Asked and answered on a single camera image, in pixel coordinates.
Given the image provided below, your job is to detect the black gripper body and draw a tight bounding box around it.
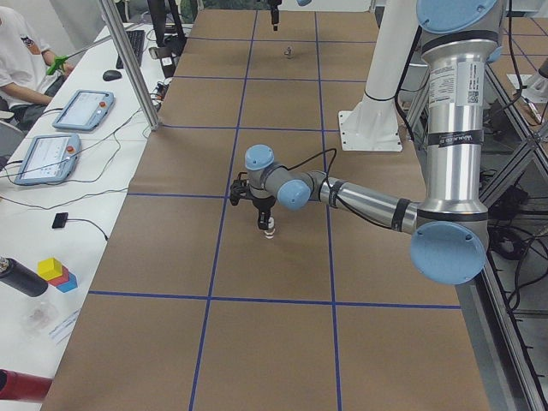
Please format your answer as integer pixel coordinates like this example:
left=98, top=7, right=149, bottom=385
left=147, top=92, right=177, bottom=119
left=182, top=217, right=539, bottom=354
left=268, top=0, right=280, bottom=25
left=255, top=197, right=274, bottom=223

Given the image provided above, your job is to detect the white PPR valve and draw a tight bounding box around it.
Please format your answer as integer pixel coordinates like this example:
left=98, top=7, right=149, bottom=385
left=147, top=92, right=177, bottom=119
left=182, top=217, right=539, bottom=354
left=265, top=229, right=276, bottom=240

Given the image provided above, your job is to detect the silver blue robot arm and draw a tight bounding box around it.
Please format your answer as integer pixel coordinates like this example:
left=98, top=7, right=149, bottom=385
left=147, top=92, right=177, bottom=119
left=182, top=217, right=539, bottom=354
left=230, top=1, right=505, bottom=284

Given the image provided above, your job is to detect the black keyboard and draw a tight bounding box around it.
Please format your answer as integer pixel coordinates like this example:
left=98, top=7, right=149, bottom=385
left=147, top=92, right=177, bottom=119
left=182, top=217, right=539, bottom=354
left=126, top=30, right=146, bottom=65

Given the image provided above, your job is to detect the black computer mouse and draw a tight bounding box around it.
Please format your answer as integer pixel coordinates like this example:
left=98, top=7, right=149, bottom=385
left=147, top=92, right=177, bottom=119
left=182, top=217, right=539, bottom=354
left=102, top=69, right=122, bottom=82

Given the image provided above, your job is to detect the blue cube block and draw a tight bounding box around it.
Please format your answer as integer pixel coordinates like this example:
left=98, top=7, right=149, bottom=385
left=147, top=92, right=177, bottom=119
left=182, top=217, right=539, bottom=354
left=56, top=272, right=78, bottom=293

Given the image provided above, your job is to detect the small black puck device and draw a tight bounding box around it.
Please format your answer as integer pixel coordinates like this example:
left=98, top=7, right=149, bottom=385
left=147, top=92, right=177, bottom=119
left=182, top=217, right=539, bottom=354
left=51, top=212, right=69, bottom=229

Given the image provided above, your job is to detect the upper blue teach pendant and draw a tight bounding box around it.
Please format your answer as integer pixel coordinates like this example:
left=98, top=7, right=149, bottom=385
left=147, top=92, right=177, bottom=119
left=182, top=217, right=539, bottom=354
left=52, top=90, right=115, bottom=132

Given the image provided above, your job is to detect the blue teach pendant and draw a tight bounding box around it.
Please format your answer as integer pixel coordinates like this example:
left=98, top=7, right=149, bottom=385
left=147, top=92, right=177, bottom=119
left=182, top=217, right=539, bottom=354
left=52, top=90, right=115, bottom=132
left=15, top=133, right=80, bottom=186

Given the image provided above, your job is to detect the red cube block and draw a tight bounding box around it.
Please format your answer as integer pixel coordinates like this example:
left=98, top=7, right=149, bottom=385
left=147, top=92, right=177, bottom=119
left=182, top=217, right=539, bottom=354
left=48, top=265, right=70, bottom=287

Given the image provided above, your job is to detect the lower blue teach pendant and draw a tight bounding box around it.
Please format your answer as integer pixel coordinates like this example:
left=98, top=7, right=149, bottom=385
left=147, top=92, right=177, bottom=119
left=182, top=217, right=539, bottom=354
left=15, top=133, right=80, bottom=186

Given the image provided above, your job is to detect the yellow cube block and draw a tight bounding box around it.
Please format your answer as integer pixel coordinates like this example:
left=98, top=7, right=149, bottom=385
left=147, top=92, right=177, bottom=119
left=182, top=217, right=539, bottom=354
left=38, top=258, right=63, bottom=282

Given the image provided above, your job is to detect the seated person white shirt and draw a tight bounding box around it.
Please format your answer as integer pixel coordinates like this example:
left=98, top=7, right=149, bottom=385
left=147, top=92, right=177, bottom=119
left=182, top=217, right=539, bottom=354
left=1, top=7, right=74, bottom=133

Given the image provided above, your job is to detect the black water bottle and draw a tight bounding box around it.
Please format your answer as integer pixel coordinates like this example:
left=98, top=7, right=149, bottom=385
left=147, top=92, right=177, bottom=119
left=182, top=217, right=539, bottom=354
left=1, top=257, right=48, bottom=297

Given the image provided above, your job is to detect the red cylinder bottle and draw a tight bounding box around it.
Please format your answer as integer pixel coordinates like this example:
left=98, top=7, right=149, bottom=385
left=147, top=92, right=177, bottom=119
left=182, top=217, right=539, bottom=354
left=1, top=369, right=53, bottom=402

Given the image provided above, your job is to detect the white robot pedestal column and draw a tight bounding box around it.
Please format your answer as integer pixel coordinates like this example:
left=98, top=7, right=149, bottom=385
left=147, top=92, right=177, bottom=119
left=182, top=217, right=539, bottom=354
left=338, top=0, right=419, bottom=152

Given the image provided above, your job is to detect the aluminium frame post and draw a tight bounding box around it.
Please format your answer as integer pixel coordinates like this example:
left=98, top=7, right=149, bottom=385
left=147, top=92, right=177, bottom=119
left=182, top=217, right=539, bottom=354
left=98, top=0, right=159, bottom=131

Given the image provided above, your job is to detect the green handled tool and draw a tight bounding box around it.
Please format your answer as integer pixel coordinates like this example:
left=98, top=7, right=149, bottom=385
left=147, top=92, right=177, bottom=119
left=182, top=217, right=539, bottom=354
left=46, top=56, right=69, bottom=75

